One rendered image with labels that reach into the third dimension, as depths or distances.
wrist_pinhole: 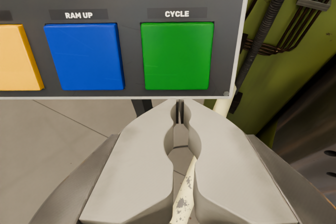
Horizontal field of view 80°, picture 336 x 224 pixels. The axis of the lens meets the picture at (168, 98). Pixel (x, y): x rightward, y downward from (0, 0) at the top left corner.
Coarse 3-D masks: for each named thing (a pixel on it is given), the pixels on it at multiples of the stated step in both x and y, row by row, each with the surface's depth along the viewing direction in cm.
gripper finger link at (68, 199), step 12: (108, 144) 9; (96, 156) 8; (108, 156) 8; (84, 168) 7; (96, 168) 7; (72, 180) 7; (84, 180) 7; (96, 180) 7; (60, 192) 7; (72, 192) 7; (84, 192) 7; (48, 204) 6; (60, 204) 6; (72, 204) 6; (84, 204) 6; (36, 216) 6; (48, 216) 6; (60, 216) 6; (72, 216) 6
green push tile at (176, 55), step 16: (144, 32) 21; (160, 32) 21; (176, 32) 21; (192, 32) 20; (208, 32) 20; (144, 48) 21; (160, 48) 21; (176, 48) 21; (192, 48) 21; (208, 48) 21; (144, 64) 22; (160, 64) 22; (176, 64) 22; (192, 64) 22; (208, 64) 22; (144, 80) 23; (160, 80) 23; (176, 80) 23; (192, 80) 23; (208, 80) 23
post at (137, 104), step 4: (132, 100) 54; (136, 100) 53; (140, 100) 52; (144, 100) 53; (148, 100) 56; (136, 104) 55; (140, 104) 54; (144, 104) 54; (148, 104) 57; (136, 108) 58; (140, 108) 56; (144, 108) 56; (148, 108) 59; (136, 112) 60; (140, 112) 59; (144, 112) 58
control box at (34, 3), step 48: (0, 0) 20; (48, 0) 20; (96, 0) 20; (144, 0) 20; (192, 0) 20; (240, 0) 20; (48, 48) 22; (0, 96) 26; (48, 96) 25; (96, 96) 25; (144, 96) 25; (192, 96) 25
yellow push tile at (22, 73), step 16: (0, 32) 21; (16, 32) 21; (0, 48) 22; (16, 48) 22; (0, 64) 23; (16, 64) 23; (32, 64) 23; (0, 80) 24; (16, 80) 24; (32, 80) 24
